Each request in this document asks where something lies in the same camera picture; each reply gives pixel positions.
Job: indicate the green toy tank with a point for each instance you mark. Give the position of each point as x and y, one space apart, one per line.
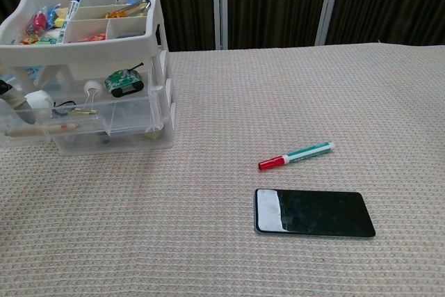
123 79

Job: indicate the white binder clip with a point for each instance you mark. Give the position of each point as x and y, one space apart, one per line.
93 87

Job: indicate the blue yellow packet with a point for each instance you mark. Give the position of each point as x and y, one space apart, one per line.
57 15

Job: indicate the red capped green marker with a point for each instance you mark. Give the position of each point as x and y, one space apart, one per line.
295 156

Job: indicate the wooden pencil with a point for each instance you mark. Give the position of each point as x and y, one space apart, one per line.
34 130

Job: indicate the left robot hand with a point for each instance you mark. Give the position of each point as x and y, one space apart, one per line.
14 98

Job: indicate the small blue box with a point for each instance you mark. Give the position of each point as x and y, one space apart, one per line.
31 70

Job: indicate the gold orange printed clip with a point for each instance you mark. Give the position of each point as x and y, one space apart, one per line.
121 12

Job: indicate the blue capped white marker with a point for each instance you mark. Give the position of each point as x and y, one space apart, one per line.
71 12

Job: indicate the white drawer organizer box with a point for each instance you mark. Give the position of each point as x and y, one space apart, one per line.
87 53

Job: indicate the small gold clip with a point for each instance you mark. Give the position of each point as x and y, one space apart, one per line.
85 112

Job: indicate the red candy packet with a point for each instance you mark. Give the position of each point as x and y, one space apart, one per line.
37 22

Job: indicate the lion print packet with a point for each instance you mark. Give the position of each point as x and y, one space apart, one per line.
34 40

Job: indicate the clear plastic drawer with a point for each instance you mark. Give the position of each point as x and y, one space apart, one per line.
87 124
139 144
163 109

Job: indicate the white tape roll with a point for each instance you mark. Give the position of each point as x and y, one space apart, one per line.
38 100

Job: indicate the black smartphone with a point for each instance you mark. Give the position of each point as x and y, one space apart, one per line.
323 213

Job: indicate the black folding screen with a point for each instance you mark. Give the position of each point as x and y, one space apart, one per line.
278 1

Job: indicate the beige woven tablecloth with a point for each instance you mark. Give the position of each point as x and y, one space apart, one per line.
208 206

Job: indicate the red printed packet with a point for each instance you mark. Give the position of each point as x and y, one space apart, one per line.
92 37

